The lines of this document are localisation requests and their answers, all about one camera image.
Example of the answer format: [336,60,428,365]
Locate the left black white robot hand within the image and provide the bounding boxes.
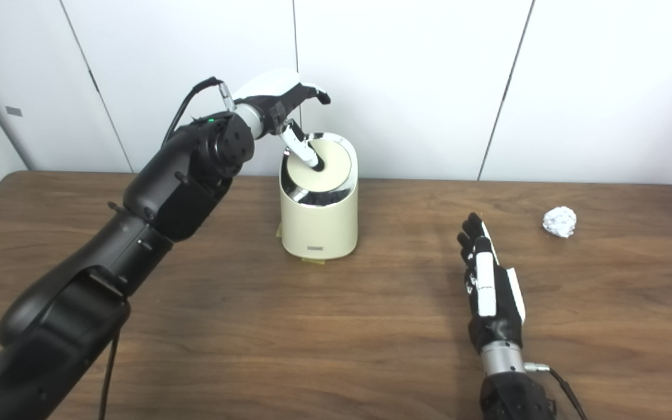
[232,69,331,172]

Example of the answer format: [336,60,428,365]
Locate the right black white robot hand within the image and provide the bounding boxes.
[457,212,527,355]

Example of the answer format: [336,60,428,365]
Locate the round cream bin lid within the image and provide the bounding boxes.
[286,140,352,192]

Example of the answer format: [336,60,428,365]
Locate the white paper ball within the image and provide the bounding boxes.
[542,206,578,239]

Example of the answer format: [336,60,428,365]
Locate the black bin liner bag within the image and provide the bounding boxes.
[292,190,348,207]

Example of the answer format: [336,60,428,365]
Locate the cream-colored trash bin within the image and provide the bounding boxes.
[278,132,359,261]

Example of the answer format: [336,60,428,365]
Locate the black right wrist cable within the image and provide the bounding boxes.
[524,362,587,420]

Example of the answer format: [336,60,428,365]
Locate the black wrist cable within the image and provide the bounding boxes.
[99,77,236,420]
[524,362,587,420]

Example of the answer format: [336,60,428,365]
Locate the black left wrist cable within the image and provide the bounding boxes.
[99,77,236,420]

